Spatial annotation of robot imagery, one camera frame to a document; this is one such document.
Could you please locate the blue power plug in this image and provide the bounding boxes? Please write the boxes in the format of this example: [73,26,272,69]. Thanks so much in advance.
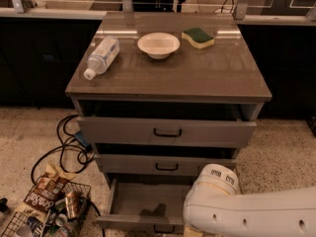
[74,130,91,150]

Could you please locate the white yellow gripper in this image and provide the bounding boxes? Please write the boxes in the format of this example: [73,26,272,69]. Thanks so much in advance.
[184,227,203,237]

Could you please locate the brown drink can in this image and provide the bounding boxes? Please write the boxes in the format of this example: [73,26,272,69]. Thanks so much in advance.
[65,191,80,219]

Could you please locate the black wire basket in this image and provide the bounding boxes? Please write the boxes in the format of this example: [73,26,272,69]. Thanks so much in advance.
[0,182,91,237]

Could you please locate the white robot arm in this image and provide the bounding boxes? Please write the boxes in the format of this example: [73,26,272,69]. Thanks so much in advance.
[183,164,316,237]

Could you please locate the black floor cable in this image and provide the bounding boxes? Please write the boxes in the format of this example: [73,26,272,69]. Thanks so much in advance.
[30,115,107,237]

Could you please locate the black cable on counter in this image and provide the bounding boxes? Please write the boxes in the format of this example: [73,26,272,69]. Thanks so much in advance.
[212,0,235,14]

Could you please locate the grey drawer cabinet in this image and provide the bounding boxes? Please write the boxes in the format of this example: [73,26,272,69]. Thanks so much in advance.
[64,11,273,183]

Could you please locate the clear plastic water bottle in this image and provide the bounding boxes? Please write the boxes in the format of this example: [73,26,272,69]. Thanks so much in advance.
[84,36,119,80]

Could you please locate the grey bottom drawer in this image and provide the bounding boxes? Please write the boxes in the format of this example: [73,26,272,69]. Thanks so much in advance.
[98,176,193,234]

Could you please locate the brown snack bag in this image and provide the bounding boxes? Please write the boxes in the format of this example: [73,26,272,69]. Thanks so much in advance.
[16,163,76,219]

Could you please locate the grey top drawer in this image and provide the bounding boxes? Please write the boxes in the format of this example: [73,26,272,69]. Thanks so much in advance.
[78,117,256,148]

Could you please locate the white bowl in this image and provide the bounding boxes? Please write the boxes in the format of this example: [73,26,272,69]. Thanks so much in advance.
[137,33,180,59]

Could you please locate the green yellow sponge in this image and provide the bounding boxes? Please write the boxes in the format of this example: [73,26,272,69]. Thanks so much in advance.
[182,28,214,49]

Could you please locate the grey middle drawer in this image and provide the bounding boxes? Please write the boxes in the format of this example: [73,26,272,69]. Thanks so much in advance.
[95,154,236,177]

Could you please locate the grey drawer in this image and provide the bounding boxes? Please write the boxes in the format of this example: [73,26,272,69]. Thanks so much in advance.
[95,154,236,177]
[78,117,256,148]
[98,176,193,234]

